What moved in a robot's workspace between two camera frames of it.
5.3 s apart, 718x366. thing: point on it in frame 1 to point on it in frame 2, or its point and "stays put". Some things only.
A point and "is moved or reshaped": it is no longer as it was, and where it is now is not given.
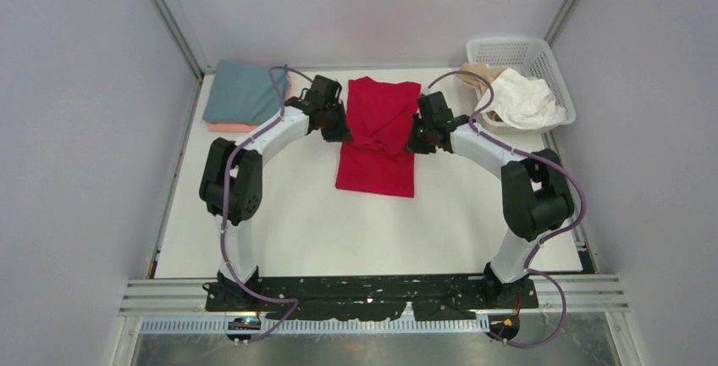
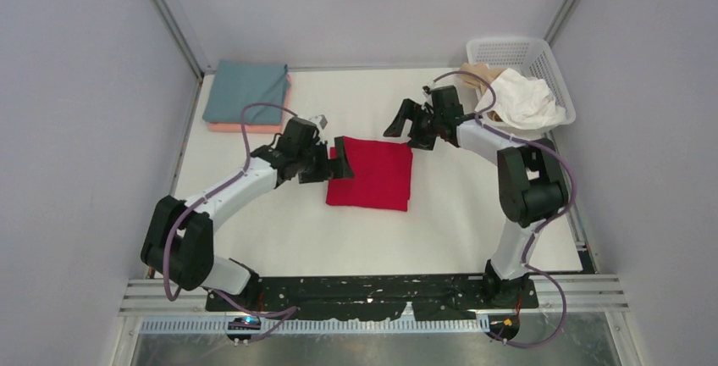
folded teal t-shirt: (245, 93) stays put
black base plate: (353, 297) stays put
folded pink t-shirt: (245, 128) stays put
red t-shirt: (379, 117) is moved or reshaped
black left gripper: (343, 134) to (335, 168)
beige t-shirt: (472, 80) stays put
